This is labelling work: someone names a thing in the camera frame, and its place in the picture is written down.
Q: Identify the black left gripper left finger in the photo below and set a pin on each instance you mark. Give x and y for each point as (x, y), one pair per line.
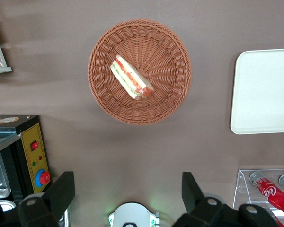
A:
(52, 203)

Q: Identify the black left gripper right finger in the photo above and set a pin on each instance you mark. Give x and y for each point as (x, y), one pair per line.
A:
(198, 208)

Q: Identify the triangular sandwich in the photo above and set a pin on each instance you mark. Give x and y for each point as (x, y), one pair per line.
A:
(127, 75)

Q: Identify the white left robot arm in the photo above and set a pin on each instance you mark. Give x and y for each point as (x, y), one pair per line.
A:
(132, 212)

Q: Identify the cream rectangular serving tray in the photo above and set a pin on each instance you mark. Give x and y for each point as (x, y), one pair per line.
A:
(262, 92)

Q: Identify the tray of packaged snacks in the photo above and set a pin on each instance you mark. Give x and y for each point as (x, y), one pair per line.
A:
(0, 70)

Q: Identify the round brown wicker basket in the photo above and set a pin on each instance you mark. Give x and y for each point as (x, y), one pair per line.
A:
(156, 47)

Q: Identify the clear acrylic bottle rack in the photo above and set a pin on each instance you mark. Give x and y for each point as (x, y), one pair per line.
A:
(243, 189)

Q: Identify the black food warmer yellow panel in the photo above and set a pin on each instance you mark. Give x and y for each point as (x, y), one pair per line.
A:
(30, 142)

